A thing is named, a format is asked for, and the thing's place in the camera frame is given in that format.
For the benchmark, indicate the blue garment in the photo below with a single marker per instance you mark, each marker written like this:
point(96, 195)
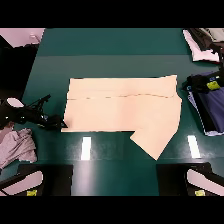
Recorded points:
point(215, 106)

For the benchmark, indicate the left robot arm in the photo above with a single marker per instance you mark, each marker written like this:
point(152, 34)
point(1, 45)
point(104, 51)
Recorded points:
point(15, 103)

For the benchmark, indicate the grey garment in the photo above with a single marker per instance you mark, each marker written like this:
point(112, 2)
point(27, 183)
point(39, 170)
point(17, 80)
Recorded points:
point(16, 146)

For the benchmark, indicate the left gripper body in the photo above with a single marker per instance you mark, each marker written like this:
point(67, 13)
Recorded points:
point(53, 122)

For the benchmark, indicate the peach T-shirt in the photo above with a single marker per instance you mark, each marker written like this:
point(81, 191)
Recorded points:
point(123, 106)

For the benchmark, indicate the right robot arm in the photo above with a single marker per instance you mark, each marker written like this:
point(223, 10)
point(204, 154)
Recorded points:
point(201, 178)

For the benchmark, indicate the black garment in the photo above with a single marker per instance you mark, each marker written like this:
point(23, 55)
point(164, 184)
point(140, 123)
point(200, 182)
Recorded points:
point(200, 34)

